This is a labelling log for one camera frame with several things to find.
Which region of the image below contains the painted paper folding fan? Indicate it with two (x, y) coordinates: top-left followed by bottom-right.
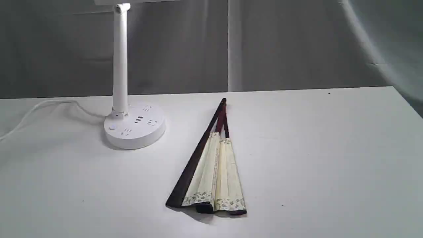
(165, 98), (247, 216)

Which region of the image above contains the white backdrop cloth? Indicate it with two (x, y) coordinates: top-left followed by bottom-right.
(0, 0), (422, 115)

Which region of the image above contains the white power cable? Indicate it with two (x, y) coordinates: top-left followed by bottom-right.
(0, 100), (105, 140)

